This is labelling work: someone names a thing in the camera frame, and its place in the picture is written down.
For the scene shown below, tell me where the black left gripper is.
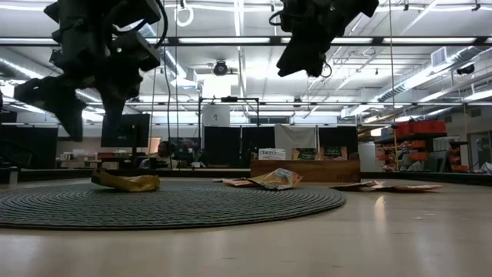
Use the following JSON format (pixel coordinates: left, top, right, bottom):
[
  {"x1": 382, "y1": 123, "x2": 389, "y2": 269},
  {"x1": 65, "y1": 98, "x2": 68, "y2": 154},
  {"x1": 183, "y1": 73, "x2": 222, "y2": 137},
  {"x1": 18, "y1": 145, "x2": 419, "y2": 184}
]
[{"x1": 13, "y1": 68, "x2": 142, "y2": 149}]

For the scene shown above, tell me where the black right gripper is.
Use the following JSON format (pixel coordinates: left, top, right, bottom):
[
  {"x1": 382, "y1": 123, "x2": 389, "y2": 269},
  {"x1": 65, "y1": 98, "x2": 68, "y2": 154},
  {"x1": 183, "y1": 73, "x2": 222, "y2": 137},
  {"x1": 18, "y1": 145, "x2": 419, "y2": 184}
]
[{"x1": 276, "y1": 25, "x2": 336, "y2": 78}]

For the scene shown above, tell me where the yellow Ahmad tea packet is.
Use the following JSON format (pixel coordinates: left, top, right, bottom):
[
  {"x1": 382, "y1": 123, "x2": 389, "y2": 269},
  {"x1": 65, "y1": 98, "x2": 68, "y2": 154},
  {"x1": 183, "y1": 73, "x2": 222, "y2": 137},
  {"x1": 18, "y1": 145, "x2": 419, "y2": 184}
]
[
  {"x1": 91, "y1": 168, "x2": 161, "y2": 193},
  {"x1": 248, "y1": 168, "x2": 304, "y2": 191},
  {"x1": 291, "y1": 147, "x2": 319, "y2": 162}
]

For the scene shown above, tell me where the white orange Tazo tea packet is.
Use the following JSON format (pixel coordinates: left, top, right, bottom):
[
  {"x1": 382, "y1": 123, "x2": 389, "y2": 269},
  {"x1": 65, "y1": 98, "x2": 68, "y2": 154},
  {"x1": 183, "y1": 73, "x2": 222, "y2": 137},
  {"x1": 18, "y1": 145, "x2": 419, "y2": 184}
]
[{"x1": 258, "y1": 148, "x2": 287, "y2": 162}]

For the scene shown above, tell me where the orange white-bordered tea packet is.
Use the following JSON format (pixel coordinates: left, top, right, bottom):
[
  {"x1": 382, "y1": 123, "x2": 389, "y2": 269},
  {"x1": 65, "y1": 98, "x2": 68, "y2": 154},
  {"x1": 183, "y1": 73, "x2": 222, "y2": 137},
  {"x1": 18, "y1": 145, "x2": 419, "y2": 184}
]
[{"x1": 221, "y1": 179, "x2": 266, "y2": 189}]

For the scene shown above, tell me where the brown wooden tea organizer box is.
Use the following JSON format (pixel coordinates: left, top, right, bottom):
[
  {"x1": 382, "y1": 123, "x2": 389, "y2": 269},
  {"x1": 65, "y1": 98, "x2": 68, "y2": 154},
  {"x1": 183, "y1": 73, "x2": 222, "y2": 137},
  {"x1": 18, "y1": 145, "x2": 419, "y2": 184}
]
[{"x1": 250, "y1": 159, "x2": 361, "y2": 183}]

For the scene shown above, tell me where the black monitor on stand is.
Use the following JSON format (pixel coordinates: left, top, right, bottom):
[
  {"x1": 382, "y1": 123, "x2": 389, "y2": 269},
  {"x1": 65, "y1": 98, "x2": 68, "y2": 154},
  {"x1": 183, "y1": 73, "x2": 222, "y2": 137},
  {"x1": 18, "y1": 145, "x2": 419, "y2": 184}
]
[{"x1": 101, "y1": 113, "x2": 151, "y2": 155}]

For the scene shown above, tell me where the person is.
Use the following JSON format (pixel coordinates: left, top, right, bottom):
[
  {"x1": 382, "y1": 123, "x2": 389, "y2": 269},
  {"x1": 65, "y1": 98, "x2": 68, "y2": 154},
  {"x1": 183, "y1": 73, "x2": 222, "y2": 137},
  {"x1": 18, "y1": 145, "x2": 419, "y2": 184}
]
[{"x1": 138, "y1": 140, "x2": 181, "y2": 170}]

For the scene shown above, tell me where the black overhead light bar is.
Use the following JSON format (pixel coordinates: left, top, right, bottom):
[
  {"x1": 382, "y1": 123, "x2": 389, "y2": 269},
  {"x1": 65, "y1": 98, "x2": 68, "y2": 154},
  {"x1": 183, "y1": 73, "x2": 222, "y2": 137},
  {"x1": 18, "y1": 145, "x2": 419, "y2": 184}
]
[{"x1": 0, "y1": 35, "x2": 492, "y2": 48}]

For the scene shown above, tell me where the white hanging sheet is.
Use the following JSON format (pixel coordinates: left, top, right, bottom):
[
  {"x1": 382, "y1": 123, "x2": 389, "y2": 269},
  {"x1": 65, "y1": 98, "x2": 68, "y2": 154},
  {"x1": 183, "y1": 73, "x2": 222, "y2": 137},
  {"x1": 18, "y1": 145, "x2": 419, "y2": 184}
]
[{"x1": 274, "y1": 124, "x2": 318, "y2": 159}]

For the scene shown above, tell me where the black partition panel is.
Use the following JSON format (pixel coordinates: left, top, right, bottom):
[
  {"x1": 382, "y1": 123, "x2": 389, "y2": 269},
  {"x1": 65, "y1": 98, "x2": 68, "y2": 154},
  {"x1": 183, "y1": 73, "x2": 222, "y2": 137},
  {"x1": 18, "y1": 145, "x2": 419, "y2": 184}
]
[
  {"x1": 203, "y1": 125, "x2": 276, "y2": 169},
  {"x1": 317, "y1": 125, "x2": 359, "y2": 155}
]

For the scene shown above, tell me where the white box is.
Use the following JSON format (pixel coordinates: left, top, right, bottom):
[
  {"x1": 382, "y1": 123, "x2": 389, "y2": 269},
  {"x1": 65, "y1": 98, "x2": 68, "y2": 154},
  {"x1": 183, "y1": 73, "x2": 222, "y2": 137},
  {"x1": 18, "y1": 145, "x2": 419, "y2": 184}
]
[{"x1": 201, "y1": 104, "x2": 231, "y2": 128}]

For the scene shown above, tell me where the round grey woven placemat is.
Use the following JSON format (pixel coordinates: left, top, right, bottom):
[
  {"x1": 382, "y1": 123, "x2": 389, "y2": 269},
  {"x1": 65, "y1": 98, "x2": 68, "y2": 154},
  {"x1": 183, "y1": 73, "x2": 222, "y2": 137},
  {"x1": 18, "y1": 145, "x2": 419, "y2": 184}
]
[{"x1": 0, "y1": 180, "x2": 347, "y2": 231}]

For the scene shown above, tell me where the shelf with red bins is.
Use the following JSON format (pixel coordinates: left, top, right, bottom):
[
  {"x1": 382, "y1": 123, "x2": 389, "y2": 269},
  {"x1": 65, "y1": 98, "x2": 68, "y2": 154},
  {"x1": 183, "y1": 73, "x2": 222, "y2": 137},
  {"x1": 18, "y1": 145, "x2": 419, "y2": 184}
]
[{"x1": 374, "y1": 119, "x2": 470, "y2": 173}]

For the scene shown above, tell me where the round black overhead camera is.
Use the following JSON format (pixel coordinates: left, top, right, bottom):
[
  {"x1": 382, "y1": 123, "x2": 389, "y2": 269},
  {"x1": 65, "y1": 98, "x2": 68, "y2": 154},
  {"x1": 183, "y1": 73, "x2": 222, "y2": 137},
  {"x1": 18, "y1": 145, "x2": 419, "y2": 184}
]
[{"x1": 213, "y1": 59, "x2": 230, "y2": 77}]

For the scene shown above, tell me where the distant black metal frame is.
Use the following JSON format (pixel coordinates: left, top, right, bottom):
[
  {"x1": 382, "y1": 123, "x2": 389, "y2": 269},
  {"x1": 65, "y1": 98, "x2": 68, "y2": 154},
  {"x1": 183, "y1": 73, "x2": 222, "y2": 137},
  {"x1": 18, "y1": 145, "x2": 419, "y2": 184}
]
[{"x1": 198, "y1": 95, "x2": 261, "y2": 128}]

